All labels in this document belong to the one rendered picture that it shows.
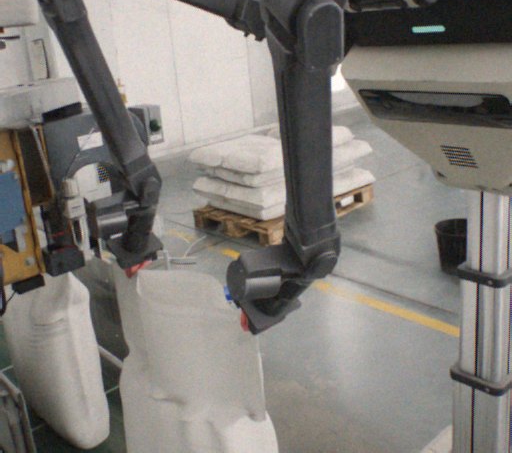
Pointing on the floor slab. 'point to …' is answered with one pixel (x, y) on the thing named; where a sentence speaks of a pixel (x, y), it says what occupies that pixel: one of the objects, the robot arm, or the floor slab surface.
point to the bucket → (451, 243)
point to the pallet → (271, 233)
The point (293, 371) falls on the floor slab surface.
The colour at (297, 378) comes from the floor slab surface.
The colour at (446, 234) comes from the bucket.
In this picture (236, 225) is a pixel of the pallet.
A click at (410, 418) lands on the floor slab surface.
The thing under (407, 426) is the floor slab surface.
